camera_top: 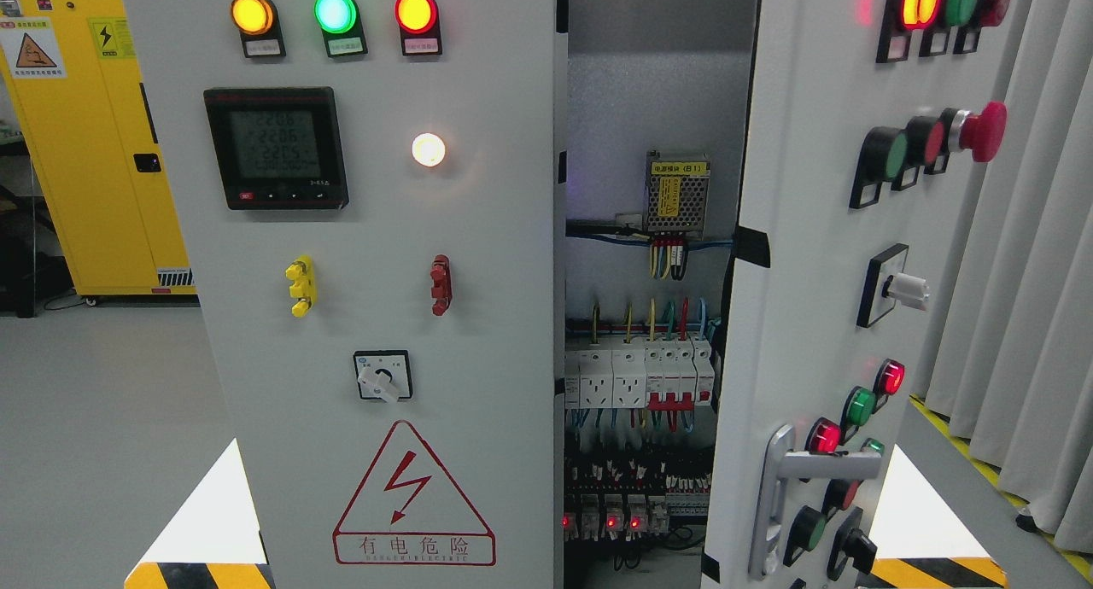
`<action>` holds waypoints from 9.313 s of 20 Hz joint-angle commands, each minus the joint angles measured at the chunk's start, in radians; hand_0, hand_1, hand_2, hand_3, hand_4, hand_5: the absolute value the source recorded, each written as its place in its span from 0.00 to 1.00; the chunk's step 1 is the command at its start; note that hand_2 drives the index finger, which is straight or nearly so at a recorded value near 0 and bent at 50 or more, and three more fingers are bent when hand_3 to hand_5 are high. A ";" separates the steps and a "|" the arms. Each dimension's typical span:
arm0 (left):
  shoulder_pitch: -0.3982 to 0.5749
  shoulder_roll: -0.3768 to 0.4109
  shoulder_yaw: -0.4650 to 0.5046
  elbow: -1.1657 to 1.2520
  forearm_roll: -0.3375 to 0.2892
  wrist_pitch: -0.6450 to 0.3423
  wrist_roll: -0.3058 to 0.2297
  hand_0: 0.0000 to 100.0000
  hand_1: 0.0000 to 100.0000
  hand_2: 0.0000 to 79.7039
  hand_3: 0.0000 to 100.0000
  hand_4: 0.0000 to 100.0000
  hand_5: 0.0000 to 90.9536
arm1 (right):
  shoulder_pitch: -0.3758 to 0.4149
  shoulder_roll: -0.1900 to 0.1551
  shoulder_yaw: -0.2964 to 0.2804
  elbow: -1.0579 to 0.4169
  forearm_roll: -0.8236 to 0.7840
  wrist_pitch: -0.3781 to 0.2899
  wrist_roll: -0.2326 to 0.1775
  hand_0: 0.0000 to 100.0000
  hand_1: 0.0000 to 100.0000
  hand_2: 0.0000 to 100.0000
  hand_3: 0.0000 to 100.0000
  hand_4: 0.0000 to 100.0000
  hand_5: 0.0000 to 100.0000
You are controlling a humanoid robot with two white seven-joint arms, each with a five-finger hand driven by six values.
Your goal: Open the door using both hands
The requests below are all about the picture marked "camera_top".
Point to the white rotary selector switch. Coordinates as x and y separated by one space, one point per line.
887 285

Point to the yellow terminal post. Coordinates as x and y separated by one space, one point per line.
301 275

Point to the green indicator light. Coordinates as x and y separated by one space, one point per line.
339 22

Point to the white indicator light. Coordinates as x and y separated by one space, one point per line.
428 149

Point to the grey cabinet door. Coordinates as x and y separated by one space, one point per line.
484 373
843 160

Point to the red terminal post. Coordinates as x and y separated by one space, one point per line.
442 286

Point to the grey curtain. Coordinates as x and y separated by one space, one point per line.
1013 370

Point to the metal mesh power supply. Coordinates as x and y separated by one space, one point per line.
676 193

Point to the silver door handle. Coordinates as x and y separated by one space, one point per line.
784 530

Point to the red electric hazard sticker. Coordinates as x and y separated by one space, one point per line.
408 510

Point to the relay terminal row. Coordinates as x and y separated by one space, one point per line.
635 494

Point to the yellow safety cabinet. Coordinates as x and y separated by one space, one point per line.
72 70

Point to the black digital power meter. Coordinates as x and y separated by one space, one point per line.
278 147

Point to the white socket breaker row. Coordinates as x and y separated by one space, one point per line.
660 375

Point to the red indicator light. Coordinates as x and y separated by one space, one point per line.
419 27

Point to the red mushroom emergency button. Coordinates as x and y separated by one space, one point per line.
982 131

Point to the black white rotary switch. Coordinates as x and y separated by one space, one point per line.
383 375

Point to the amber indicator light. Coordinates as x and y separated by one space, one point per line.
259 28

